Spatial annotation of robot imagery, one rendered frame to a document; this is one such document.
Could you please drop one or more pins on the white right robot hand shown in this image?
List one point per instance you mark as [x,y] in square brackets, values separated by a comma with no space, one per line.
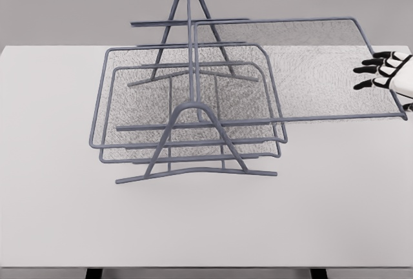
[400,75]

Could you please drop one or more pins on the large grey mesh tray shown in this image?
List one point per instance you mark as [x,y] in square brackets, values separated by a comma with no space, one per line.
[306,75]

